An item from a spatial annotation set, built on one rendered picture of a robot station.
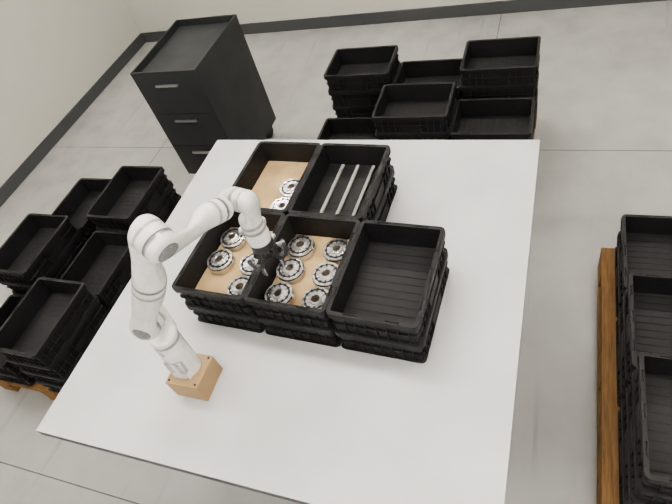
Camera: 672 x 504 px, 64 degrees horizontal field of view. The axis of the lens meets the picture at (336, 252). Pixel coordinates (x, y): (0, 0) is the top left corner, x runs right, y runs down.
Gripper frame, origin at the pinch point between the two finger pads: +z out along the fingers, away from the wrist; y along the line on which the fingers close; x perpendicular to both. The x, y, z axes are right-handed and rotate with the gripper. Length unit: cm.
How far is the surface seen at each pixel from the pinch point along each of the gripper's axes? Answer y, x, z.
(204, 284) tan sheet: -25.1, 23.8, 16.0
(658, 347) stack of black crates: 107, -67, 59
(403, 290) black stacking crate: 34.1, -22.5, 15.1
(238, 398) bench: -30.9, -19.1, 28.9
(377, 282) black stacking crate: 28.6, -14.4, 15.3
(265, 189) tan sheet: 13, 57, 16
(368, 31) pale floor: 172, 286, 97
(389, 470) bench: 1, -66, 28
